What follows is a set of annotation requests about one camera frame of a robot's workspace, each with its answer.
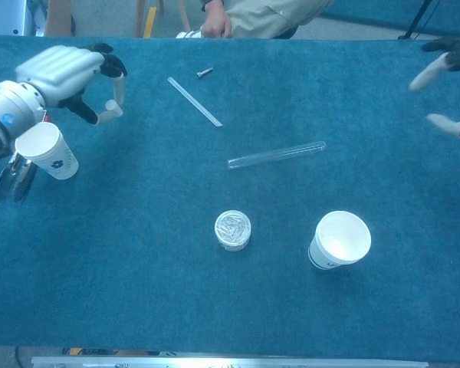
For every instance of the clear glass test tube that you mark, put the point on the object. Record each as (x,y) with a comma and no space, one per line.
(276,155)

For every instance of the paper cup with blue flower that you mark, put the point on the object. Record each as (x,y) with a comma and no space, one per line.
(42,145)

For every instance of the aluminium frame rail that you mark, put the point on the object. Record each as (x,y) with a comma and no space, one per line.
(230,362)

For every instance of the bystander's bare hand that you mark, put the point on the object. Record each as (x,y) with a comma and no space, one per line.
(216,25)

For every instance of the brown cardboard box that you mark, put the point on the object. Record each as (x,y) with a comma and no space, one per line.
(59,17)

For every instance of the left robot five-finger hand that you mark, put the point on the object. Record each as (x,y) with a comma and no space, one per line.
(57,69)

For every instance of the clear thin glass rod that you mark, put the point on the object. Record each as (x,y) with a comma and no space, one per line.
(194,101)

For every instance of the teal table cloth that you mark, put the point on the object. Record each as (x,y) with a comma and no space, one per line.
(138,230)

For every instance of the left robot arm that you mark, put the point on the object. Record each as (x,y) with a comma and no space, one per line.
(4,111)

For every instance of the metal socket head screw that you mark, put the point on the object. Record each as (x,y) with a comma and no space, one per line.
(204,73)

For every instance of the person in beige clothes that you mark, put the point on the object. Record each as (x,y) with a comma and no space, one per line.
(268,17)

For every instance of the black tripod stand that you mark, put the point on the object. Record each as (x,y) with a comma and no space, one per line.
(416,21)

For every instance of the round clear box of clips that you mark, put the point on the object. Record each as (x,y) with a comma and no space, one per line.
(232,229)

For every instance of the paper cup with dark stripe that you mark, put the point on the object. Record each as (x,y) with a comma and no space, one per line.
(343,235)

